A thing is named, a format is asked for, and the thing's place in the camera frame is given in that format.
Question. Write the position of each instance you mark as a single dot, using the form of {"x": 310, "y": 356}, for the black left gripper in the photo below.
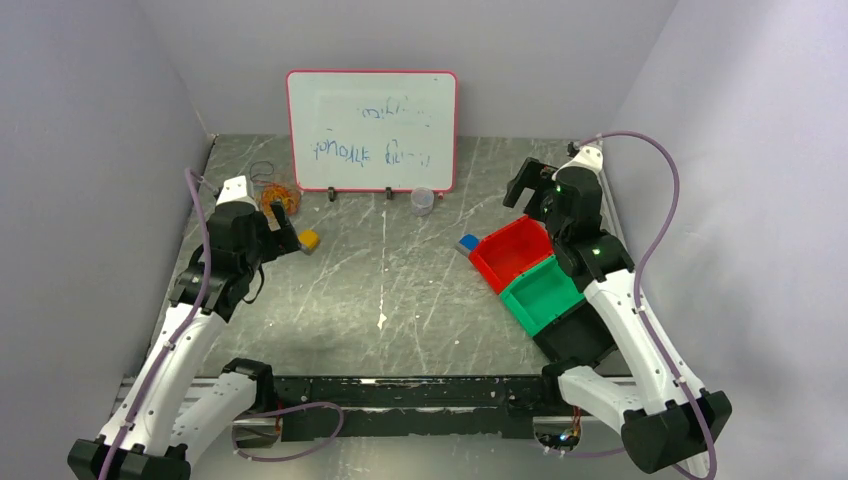
{"x": 278, "y": 242}

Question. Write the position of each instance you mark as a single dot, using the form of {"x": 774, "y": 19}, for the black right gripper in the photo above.
{"x": 533, "y": 173}

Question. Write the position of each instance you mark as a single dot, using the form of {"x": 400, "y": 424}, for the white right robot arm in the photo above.
{"x": 668, "y": 418}

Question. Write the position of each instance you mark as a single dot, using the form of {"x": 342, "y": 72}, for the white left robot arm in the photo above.
{"x": 150, "y": 436}

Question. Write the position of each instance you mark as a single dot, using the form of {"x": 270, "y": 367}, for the yellow grey block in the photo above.
{"x": 309, "y": 241}

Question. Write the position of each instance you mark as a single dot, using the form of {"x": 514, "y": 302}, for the red plastic bin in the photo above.
{"x": 505, "y": 254}

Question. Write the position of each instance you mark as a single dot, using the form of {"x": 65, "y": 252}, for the blue grey block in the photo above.
{"x": 467, "y": 244}

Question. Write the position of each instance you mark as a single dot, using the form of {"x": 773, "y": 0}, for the clear plastic cup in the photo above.
{"x": 422, "y": 201}

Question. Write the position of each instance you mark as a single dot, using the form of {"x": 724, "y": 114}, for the green plastic bin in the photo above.
{"x": 540, "y": 295}

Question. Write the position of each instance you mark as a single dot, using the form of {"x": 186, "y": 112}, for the pink framed whiteboard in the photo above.
{"x": 371, "y": 130}

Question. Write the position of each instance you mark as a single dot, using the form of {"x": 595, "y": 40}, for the black plastic bin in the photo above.
{"x": 579, "y": 335}

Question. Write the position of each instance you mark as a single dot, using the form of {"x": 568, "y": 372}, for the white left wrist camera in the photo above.
{"x": 237, "y": 189}

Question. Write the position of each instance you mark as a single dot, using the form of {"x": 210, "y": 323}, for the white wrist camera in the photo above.
{"x": 237, "y": 189}
{"x": 590, "y": 157}

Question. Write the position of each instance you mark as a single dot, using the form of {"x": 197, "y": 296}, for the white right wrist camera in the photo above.
{"x": 590, "y": 157}

